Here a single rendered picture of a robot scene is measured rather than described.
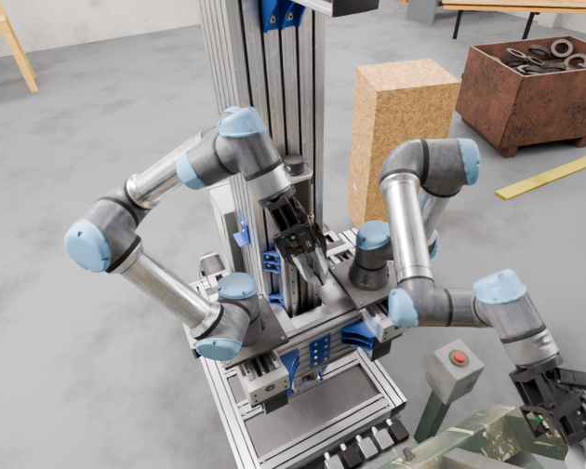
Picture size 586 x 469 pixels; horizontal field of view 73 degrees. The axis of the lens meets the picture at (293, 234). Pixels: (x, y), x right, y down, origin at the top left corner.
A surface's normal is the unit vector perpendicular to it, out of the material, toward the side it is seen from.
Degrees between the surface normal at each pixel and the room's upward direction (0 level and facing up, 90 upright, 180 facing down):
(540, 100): 90
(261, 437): 0
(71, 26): 90
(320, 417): 0
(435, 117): 90
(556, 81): 90
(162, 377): 0
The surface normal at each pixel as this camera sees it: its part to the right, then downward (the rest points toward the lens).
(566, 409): 0.19, -0.32
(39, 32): 0.44, 0.58
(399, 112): 0.17, 0.65
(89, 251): -0.29, 0.56
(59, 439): -0.04, -0.75
